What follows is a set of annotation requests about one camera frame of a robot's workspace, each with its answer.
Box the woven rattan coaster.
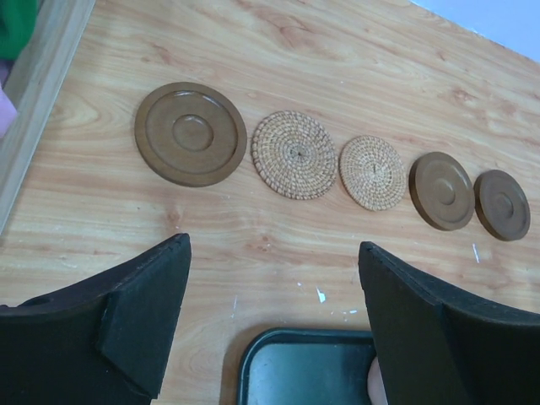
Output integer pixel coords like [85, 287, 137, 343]
[251, 111, 338, 200]
[339, 135, 406, 211]

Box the pink t-shirt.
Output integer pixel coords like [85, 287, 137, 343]
[0, 59, 17, 138]

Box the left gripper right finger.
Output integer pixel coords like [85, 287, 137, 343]
[359, 241, 539, 404]

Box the wooden clothes rack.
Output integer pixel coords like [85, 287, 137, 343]
[1, 1, 95, 228]

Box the black plastic tray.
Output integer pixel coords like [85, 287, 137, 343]
[236, 327, 375, 405]

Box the green garment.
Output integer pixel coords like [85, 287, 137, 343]
[0, 0, 38, 60]

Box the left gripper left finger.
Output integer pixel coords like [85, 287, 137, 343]
[1, 234, 192, 404]

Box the dark wooden coaster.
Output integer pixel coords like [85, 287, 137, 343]
[474, 170, 531, 241]
[408, 152, 475, 231]
[134, 82, 247, 187]

